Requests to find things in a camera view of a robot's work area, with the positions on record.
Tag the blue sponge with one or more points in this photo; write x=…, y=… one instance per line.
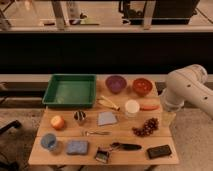
x=77, y=147

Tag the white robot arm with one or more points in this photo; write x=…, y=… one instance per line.
x=187, y=84

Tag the purple bowl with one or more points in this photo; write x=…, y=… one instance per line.
x=115, y=83

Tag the banana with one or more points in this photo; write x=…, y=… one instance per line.
x=108, y=103

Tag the light blue cloth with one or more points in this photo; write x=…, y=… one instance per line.
x=106, y=118

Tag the red bowl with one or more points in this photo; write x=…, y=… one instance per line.
x=142, y=86

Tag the green plastic tray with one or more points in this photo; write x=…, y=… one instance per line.
x=70, y=91

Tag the orange carrot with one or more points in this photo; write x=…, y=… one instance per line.
x=149, y=107

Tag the metal fork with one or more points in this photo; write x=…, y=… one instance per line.
x=88, y=133

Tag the bunch of dark grapes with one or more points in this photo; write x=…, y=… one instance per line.
x=147, y=129

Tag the red yellow apple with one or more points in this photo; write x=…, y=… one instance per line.
x=57, y=122

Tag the small metal clip box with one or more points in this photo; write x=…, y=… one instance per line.
x=102, y=156

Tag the blue plastic cup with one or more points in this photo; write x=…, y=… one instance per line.
x=49, y=142

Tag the black rectangular case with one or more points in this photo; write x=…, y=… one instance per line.
x=159, y=151

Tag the black handled brush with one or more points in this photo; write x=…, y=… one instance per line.
x=125, y=146

